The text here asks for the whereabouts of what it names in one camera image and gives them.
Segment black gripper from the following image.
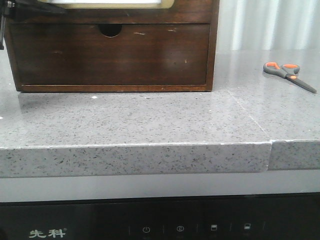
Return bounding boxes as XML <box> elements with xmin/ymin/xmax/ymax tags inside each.
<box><xmin>0</xmin><ymin>0</ymin><xmax>67</xmax><ymax>50</ymax></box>

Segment dark wooden drawer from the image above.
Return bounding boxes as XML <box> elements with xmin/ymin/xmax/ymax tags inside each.
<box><xmin>9</xmin><ymin>24</ymin><xmax>210</xmax><ymax>85</ymax></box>

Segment grey orange scissors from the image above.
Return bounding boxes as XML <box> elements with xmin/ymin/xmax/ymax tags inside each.
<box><xmin>263</xmin><ymin>62</ymin><xmax>317</xmax><ymax>94</ymax></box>

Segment dark brown wooden drawer cabinet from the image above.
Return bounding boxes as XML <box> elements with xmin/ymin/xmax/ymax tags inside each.
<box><xmin>3</xmin><ymin>0</ymin><xmax>220</xmax><ymax>93</ymax></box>

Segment black appliance control panel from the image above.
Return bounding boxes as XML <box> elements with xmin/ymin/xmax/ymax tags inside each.
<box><xmin>0</xmin><ymin>192</ymin><xmax>320</xmax><ymax>240</ymax></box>

